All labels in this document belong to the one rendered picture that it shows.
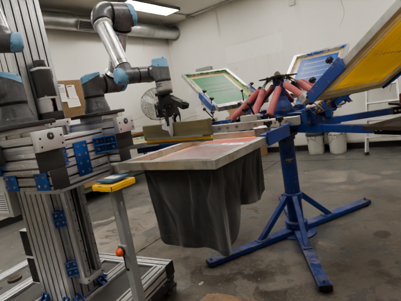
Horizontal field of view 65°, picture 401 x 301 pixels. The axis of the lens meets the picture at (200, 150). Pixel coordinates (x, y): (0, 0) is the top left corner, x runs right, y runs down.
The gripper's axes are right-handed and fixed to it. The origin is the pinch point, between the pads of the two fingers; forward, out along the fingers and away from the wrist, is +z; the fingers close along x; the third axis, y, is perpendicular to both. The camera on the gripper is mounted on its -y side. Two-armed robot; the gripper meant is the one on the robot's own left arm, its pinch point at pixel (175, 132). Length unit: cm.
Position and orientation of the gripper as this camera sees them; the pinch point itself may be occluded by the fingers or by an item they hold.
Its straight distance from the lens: 148.5
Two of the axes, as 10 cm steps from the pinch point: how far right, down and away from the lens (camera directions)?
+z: 1.6, 9.7, 1.5
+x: -5.8, 2.2, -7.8
